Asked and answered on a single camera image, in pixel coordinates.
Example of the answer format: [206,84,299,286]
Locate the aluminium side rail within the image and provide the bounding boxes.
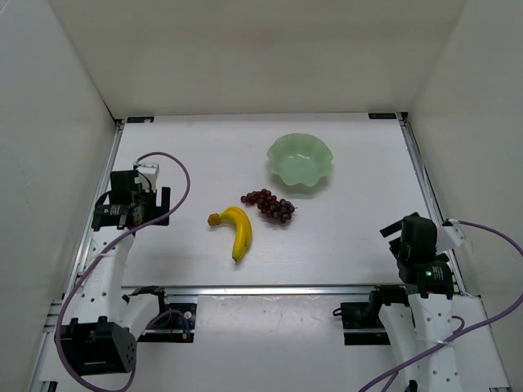
[28,118,126,392]
[398,112,512,389]

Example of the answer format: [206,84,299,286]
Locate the dark red fake grapes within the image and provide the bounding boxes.
[240,189,297,225]

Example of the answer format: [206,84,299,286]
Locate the yellow fake banana bunch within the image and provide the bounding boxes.
[208,206,253,263]

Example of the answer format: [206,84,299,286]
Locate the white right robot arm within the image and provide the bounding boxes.
[378,212,464,391]

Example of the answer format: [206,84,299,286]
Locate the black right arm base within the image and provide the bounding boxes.
[332,286,409,346]

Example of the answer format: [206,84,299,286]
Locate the right aluminium side rail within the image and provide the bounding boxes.
[398,112,512,389]

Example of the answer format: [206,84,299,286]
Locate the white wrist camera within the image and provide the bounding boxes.
[133,161,159,189]
[437,219,467,251]

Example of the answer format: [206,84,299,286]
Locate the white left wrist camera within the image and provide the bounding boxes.
[133,161,159,189]

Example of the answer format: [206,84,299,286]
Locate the left aluminium side rail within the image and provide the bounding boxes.
[28,118,126,392]

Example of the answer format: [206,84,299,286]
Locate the green scalloped fruit bowl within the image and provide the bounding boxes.
[266,133,334,196]

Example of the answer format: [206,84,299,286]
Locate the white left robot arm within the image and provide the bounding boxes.
[60,163,171,376]

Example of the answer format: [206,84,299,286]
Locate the front aluminium rail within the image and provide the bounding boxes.
[122,285,381,296]

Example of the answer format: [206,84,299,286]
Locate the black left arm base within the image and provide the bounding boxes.
[132,286,197,343]

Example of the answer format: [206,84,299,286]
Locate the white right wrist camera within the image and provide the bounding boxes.
[437,219,467,251]

